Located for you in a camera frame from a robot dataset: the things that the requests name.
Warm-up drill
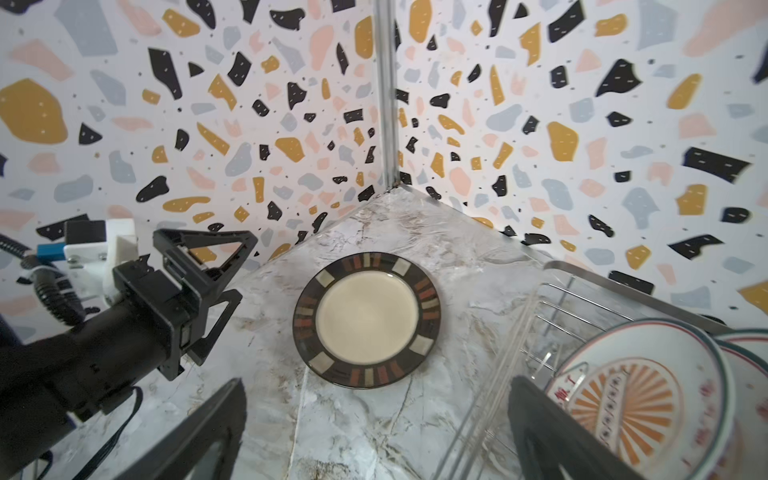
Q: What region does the dark rimmed cream plate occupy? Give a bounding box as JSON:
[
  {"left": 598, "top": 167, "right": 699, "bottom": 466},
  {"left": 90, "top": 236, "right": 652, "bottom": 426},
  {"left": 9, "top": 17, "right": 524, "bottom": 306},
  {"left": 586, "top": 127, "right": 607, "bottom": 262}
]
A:
[{"left": 292, "top": 251, "right": 442, "bottom": 389}]

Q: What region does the black corrugated cable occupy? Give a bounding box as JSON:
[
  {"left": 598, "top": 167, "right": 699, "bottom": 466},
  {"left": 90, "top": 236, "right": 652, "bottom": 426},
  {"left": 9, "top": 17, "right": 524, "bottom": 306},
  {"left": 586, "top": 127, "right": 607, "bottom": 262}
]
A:
[{"left": 0, "top": 232, "right": 88, "bottom": 328}]

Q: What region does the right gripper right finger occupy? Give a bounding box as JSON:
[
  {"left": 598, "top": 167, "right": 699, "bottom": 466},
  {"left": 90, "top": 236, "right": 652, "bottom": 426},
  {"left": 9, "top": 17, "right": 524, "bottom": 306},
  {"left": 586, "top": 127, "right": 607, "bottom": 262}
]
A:
[{"left": 508, "top": 376, "right": 640, "bottom": 479}]

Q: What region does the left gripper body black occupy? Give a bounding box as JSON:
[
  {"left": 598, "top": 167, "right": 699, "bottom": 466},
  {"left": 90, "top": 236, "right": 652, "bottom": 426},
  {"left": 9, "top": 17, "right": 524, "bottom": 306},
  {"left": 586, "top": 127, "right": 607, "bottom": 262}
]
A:
[{"left": 113, "top": 260, "right": 204, "bottom": 381}]

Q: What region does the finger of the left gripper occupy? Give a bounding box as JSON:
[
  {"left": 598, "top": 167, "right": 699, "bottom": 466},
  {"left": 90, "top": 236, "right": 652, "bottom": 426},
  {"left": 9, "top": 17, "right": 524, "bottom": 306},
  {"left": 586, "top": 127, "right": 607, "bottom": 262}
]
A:
[
  {"left": 152, "top": 229, "right": 258, "bottom": 300},
  {"left": 186, "top": 289, "right": 243, "bottom": 366}
]

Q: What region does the orange sunburst plate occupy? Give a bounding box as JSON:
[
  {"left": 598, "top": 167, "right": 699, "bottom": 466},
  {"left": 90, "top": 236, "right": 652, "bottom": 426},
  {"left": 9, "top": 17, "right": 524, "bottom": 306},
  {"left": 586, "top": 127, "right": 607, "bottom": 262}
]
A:
[{"left": 545, "top": 319, "right": 736, "bottom": 479}]

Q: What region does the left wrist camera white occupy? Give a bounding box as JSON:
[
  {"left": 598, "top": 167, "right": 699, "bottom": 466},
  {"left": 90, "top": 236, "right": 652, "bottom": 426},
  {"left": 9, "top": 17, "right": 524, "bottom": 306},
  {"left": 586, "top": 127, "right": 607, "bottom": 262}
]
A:
[{"left": 36, "top": 218, "right": 139, "bottom": 306}]

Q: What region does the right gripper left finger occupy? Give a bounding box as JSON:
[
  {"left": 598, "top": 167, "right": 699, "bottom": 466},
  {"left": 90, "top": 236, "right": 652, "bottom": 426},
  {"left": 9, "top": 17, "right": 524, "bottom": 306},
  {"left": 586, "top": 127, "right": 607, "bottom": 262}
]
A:
[{"left": 118, "top": 378, "right": 247, "bottom": 480}]

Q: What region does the metal wire dish rack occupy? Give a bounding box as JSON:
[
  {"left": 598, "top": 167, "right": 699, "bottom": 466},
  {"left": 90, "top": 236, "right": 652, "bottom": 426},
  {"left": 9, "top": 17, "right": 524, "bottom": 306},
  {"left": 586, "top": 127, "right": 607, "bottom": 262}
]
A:
[{"left": 437, "top": 261, "right": 727, "bottom": 479}]

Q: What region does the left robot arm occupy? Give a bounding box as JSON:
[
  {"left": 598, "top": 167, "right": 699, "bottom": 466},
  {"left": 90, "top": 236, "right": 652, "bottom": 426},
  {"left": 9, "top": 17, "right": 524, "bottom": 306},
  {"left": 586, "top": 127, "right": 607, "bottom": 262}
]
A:
[{"left": 1, "top": 229, "right": 258, "bottom": 479}]

